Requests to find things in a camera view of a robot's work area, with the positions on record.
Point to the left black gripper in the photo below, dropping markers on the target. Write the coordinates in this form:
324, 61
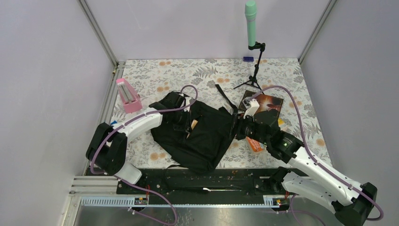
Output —
186, 127

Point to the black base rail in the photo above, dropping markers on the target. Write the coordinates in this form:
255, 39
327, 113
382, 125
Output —
222, 186

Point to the orange spiral notebook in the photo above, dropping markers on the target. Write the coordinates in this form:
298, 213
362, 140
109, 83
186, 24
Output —
192, 126

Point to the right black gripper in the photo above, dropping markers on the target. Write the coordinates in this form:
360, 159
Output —
239, 120

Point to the black fabric student bag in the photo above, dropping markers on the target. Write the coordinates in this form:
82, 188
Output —
202, 151

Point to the dark cover book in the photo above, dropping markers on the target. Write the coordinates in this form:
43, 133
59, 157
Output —
268, 107

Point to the floral table mat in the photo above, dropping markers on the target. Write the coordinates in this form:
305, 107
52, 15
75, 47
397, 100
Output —
153, 79

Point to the yellow green children book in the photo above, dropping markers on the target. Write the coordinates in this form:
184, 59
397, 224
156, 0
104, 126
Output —
281, 122

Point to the pink metronome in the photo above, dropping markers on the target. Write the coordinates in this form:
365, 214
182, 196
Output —
130, 98

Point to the green microphone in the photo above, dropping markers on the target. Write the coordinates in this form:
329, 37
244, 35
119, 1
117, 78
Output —
250, 14

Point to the orange cover booklet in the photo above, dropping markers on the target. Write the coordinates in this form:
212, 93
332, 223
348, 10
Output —
254, 145

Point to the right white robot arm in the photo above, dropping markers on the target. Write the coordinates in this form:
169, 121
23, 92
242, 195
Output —
350, 201

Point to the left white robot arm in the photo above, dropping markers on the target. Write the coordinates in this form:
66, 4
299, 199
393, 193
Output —
107, 149

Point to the small blue box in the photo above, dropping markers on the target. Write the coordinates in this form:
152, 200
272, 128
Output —
248, 59

